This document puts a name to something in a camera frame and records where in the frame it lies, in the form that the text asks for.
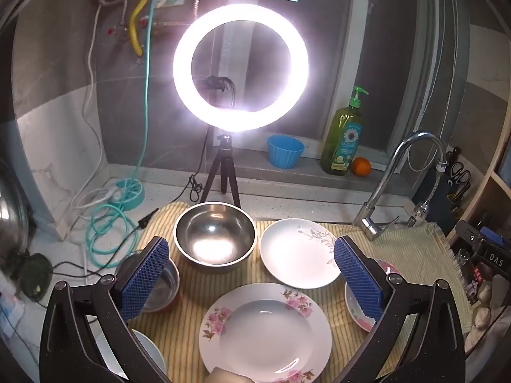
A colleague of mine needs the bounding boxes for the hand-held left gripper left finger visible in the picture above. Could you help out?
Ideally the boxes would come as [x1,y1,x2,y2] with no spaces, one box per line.
[39,236,171,383]

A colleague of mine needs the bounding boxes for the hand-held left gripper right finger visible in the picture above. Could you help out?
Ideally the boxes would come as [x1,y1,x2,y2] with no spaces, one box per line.
[334,235,466,383]

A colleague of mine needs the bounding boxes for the white plate grey floral print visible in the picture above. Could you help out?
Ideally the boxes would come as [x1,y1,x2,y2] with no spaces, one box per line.
[260,219,342,289]

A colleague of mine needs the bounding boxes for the large steel bowl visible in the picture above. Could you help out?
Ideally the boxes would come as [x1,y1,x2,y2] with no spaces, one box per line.
[174,203,256,274]

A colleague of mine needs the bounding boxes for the white plate pink floral print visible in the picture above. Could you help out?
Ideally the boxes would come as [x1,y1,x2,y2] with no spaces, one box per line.
[199,283,332,383]

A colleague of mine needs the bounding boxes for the person's right hand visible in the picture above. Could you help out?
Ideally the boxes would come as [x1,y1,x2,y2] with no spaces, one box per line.
[472,277,504,330]

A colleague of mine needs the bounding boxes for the small steel bowl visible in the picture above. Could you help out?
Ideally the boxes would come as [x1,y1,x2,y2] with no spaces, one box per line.
[120,249,181,314]

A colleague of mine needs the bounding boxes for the pink floral bowl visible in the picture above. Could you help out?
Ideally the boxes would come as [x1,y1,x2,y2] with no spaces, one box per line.
[344,259,402,332]

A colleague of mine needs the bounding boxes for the yellow striped cloth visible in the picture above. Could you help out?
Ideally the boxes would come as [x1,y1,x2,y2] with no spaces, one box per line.
[130,201,472,383]

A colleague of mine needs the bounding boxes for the plain white bowl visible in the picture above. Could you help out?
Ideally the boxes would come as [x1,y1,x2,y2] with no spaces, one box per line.
[132,329,166,372]

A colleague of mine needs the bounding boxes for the dark knife block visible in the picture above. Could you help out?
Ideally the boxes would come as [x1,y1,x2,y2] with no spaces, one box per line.
[411,147,461,230]

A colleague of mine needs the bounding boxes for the black scissors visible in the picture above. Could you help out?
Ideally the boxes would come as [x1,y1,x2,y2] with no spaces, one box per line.
[450,161,472,186]

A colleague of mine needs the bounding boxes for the teal round device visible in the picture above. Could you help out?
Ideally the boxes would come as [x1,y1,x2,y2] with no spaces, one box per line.
[115,178,145,211]

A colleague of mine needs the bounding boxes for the chrome kitchen faucet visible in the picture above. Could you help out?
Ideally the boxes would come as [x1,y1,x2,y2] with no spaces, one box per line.
[352,131,448,241]

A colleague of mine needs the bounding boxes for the dark round device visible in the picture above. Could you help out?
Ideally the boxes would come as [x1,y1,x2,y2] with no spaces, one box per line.
[19,253,55,301]

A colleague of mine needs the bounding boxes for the orange fruit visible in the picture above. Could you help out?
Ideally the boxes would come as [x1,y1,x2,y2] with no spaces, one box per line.
[351,157,372,177]

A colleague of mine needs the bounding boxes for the green dish soap bottle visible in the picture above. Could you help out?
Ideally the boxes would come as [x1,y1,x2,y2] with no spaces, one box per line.
[320,86,370,175]

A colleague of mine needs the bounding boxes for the blue ribbed cup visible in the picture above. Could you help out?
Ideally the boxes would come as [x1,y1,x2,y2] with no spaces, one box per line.
[267,136,305,169]

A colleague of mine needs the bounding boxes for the black phone holder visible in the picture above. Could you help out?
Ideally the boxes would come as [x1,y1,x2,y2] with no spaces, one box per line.
[199,75,237,109]

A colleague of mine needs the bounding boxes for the black ring light cable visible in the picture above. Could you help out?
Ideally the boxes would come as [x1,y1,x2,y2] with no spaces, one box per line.
[52,130,212,272]

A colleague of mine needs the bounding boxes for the teal cable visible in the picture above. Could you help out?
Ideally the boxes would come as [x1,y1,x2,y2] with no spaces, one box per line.
[86,0,176,268]

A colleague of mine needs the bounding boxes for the white ring light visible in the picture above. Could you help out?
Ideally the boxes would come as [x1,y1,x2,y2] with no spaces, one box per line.
[172,3,309,132]

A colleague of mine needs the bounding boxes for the white cable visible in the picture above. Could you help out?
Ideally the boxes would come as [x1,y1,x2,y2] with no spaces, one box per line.
[71,0,120,210]

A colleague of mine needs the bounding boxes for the yellow hose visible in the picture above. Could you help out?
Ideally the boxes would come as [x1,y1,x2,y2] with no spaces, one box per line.
[130,0,159,56]

